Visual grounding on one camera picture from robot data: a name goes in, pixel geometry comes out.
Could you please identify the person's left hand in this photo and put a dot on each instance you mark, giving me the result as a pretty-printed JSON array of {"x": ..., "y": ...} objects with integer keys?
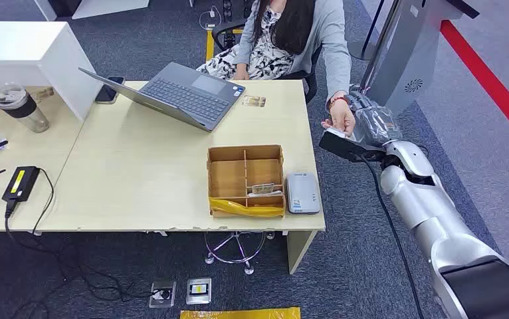
[{"x": 341, "y": 116}]

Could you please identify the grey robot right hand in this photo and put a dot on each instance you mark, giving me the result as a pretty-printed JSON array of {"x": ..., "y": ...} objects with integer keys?
[{"x": 375, "y": 125}]

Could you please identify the person's right hand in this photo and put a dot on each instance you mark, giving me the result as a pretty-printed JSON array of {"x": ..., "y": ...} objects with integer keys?
[{"x": 240, "y": 74}]

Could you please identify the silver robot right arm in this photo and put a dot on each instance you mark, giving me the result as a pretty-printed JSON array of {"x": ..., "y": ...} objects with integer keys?
[{"x": 422, "y": 202}]

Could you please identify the person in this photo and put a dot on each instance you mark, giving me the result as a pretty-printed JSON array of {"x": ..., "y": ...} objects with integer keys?
[{"x": 325, "y": 39}]

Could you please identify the grey white card reader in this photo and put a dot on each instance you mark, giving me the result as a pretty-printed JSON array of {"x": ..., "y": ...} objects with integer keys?
[{"x": 303, "y": 193}]

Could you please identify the white card in box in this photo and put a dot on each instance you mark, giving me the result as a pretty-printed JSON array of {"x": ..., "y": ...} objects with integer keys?
[{"x": 277, "y": 193}]

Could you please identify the narrow yellow floor tape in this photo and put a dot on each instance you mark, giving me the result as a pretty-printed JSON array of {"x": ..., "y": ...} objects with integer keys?
[{"x": 209, "y": 48}]

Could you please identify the grey open laptop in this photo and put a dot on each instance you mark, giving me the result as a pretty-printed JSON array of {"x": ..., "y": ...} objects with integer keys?
[{"x": 188, "y": 94}]

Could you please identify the black power strip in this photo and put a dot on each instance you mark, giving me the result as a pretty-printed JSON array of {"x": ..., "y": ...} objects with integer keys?
[{"x": 227, "y": 9}]

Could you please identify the grey kiosk stand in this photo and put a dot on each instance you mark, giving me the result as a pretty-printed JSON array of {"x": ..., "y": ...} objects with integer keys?
[{"x": 404, "y": 53}]

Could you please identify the cardboard divider box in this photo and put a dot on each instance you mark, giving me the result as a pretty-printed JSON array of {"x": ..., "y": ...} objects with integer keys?
[{"x": 228, "y": 176}]

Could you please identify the red floor tape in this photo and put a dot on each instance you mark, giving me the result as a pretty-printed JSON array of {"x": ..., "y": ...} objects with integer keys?
[{"x": 488, "y": 79}]

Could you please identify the dark smartphone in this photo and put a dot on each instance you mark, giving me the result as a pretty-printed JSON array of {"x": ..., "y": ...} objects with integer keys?
[{"x": 108, "y": 91}]

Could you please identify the yellow tape strip on box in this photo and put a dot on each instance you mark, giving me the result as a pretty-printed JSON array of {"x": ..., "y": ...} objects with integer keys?
[{"x": 237, "y": 208}]

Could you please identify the beige desk leg panel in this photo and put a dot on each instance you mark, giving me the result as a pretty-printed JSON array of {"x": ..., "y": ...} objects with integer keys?
[{"x": 298, "y": 251}]

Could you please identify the chrome stool base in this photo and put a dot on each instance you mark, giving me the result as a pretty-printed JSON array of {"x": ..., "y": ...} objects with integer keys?
[{"x": 248, "y": 268}]

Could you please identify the small tan packet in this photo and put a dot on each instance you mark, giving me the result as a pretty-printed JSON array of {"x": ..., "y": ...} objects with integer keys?
[{"x": 43, "y": 93}]

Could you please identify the white desk partition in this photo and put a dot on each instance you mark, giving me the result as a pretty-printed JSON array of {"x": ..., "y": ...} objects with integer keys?
[{"x": 25, "y": 48}]

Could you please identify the floor socket yellow label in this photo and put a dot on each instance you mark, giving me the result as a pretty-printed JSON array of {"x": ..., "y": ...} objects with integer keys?
[{"x": 198, "y": 290}]

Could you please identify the wide yellow floor tape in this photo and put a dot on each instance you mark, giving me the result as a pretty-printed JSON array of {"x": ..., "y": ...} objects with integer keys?
[{"x": 237, "y": 314}]

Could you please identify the clear tumbler with black sleeve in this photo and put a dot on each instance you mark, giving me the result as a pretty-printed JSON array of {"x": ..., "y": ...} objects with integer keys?
[{"x": 19, "y": 108}]

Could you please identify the floor socket with plug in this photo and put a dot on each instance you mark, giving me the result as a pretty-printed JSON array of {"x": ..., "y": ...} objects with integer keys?
[{"x": 162, "y": 295}]

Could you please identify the black power adapter yellow label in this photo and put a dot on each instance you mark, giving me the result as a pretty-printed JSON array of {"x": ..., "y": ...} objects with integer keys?
[{"x": 20, "y": 182}]

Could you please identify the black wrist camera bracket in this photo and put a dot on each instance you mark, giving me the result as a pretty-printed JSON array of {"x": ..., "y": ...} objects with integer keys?
[{"x": 342, "y": 149}]

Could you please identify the black stanchion post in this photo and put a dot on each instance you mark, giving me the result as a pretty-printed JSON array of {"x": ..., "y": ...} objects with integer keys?
[{"x": 362, "y": 50}]

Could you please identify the chrome stanchion post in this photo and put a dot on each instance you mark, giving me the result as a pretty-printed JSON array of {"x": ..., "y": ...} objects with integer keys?
[{"x": 378, "y": 44}]

